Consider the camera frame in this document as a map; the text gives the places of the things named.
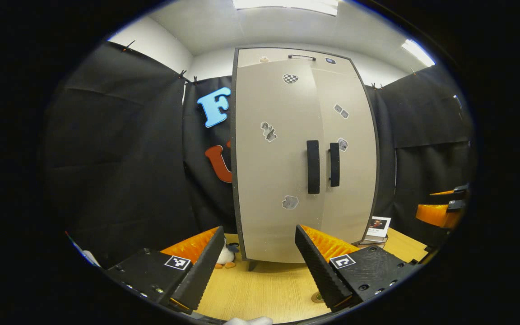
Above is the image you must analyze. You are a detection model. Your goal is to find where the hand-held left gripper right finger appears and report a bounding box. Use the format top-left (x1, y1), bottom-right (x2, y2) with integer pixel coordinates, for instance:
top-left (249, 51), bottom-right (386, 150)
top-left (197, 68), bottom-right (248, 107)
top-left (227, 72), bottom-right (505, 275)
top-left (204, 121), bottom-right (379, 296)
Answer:
top-left (295, 224), bottom-right (416, 312)

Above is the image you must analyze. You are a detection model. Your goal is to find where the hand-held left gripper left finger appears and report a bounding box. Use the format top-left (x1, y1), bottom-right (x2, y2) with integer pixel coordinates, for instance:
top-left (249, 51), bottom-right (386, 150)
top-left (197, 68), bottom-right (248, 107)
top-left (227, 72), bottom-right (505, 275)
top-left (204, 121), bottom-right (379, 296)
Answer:
top-left (107, 227), bottom-right (225, 314)

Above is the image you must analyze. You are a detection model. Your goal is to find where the beige cabinet door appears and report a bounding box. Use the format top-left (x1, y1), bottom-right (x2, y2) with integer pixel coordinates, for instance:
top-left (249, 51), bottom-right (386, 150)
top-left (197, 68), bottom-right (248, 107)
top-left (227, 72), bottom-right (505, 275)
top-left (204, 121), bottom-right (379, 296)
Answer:
top-left (310, 68), bottom-right (378, 244)
top-left (235, 61), bottom-right (325, 264)

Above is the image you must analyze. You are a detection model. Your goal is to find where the beige and grey cabinet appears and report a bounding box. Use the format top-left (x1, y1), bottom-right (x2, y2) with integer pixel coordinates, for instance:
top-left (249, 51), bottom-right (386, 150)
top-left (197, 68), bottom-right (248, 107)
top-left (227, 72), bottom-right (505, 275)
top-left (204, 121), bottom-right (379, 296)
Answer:
top-left (232, 47), bottom-right (380, 271)

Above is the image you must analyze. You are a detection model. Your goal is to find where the beige cabinet drawer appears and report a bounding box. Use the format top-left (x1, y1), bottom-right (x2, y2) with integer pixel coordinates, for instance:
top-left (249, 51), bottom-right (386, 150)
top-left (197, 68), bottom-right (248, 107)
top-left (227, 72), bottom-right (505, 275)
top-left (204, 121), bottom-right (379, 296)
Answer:
top-left (237, 48), bottom-right (355, 75)

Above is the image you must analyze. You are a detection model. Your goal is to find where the penguin plush toy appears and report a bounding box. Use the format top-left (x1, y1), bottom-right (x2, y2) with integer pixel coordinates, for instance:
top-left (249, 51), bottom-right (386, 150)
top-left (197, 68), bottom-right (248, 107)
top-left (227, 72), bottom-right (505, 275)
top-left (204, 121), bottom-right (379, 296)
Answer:
top-left (215, 239), bottom-right (240, 269)

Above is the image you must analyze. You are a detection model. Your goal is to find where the white photo book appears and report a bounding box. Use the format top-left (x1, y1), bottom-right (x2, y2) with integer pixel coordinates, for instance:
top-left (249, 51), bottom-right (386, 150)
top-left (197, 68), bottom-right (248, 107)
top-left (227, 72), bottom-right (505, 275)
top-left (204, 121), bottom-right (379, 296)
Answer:
top-left (363, 216), bottom-right (391, 244)

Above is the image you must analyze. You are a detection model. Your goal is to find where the black backdrop cloth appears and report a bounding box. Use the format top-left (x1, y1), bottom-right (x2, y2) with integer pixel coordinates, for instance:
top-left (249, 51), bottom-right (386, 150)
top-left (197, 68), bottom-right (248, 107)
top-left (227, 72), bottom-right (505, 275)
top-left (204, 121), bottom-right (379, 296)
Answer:
top-left (43, 41), bottom-right (475, 267)

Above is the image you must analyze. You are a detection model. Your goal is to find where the narrow ceiling light panel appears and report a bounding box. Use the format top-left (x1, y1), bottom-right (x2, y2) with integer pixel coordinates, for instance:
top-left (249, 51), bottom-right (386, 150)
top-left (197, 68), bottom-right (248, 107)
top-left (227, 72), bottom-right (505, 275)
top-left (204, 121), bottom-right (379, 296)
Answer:
top-left (401, 39), bottom-right (436, 67)

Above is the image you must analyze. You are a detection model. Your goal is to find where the wide ceiling light panel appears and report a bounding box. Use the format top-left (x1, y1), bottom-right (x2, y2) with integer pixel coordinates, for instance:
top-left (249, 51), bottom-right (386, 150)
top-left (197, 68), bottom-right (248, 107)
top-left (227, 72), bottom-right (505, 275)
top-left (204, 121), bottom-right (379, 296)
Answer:
top-left (233, 0), bottom-right (339, 16)

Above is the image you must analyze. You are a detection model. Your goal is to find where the black left door handle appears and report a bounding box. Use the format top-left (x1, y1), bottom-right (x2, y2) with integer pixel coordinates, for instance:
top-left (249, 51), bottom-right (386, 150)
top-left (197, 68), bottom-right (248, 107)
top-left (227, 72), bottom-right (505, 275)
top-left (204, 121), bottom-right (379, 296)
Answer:
top-left (306, 140), bottom-right (320, 195)

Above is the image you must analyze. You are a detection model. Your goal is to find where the black door handle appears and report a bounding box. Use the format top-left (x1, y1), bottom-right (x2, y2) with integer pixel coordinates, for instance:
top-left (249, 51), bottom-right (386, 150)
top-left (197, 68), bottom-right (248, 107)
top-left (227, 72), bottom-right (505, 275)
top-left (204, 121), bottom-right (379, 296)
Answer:
top-left (330, 143), bottom-right (340, 187)
top-left (306, 140), bottom-right (320, 195)

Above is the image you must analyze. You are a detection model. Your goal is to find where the black right door handle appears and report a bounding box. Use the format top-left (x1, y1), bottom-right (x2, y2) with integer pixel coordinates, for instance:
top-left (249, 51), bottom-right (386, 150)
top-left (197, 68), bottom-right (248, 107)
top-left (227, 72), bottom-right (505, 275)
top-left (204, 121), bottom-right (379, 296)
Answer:
top-left (330, 143), bottom-right (340, 187)

